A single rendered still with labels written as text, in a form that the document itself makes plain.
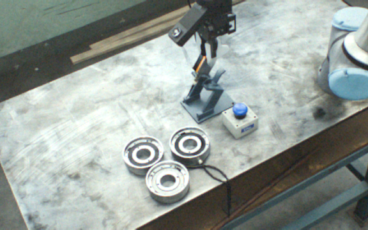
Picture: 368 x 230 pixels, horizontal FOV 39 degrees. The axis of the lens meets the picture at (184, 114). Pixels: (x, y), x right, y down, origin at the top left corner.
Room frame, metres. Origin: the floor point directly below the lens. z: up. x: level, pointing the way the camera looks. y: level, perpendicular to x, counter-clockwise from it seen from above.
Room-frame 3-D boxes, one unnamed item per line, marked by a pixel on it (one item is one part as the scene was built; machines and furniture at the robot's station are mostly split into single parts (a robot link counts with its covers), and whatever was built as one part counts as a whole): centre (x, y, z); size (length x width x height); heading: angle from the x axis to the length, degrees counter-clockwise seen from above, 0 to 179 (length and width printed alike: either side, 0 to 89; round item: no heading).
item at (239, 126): (0.94, -0.15, 0.82); 0.08 x 0.07 x 0.05; 115
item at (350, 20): (1.06, -0.47, 0.97); 0.13 x 0.12 x 0.14; 164
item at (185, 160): (0.87, -0.01, 0.82); 0.10 x 0.10 x 0.04
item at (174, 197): (0.76, 0.06, 0.82); 0.10 x 0.10 x 0.04
